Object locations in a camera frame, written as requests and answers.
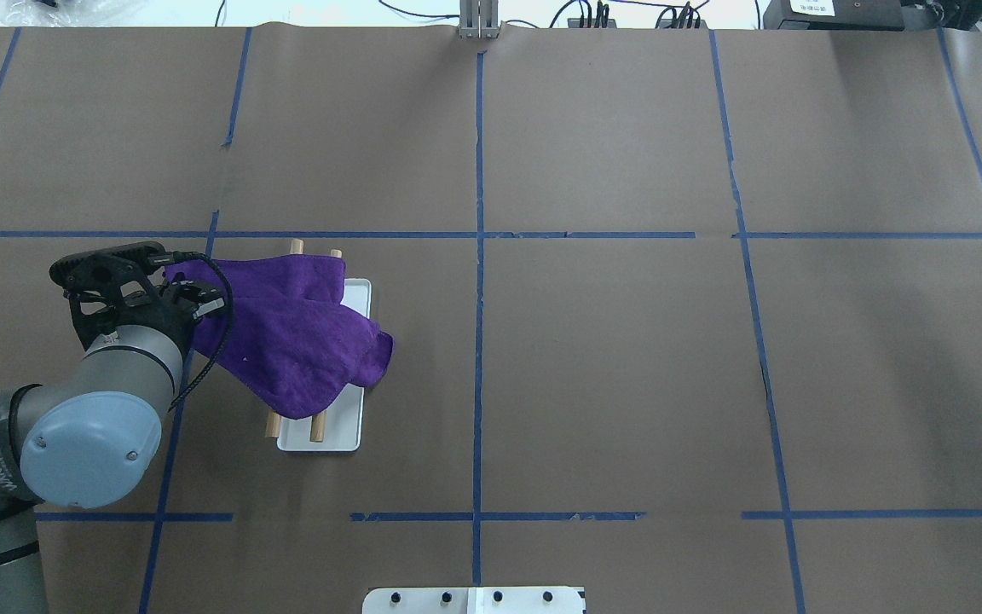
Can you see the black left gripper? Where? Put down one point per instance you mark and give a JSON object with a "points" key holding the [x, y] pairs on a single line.
{"points": [[164, 321]]}

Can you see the purple microfiber towel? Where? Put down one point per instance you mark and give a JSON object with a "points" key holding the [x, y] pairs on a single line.
{"points": [[293, 343]]}

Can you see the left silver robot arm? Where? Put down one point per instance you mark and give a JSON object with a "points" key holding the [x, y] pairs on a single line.
{"points": [[88, 441]]}

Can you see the long wooden rack rod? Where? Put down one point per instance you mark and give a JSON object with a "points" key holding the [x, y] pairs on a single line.
{"points": [[273, 426]]}

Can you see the short wooden rack rod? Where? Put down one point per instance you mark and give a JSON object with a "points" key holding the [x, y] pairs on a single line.
{"points": [[318, 428]]}

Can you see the white towel rack base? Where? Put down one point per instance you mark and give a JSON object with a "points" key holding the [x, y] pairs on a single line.
{"points": [[343, 427]]}

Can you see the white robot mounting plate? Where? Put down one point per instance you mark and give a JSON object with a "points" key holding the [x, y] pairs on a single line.
{"points": [[504, 599]]}

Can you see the upper black orange hub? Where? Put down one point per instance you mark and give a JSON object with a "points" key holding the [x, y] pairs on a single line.
{"points": [[592, 15]]}

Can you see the black mini computer box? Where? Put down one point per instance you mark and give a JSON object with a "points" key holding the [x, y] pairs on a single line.
{"points": [[884, 16]]}

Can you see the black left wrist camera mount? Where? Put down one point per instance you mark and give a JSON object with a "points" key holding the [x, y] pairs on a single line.
{"points": [[97, 283]]}

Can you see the aluminium frame post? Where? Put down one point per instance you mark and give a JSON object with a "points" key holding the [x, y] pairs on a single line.
{"points": [[479, 19]]}

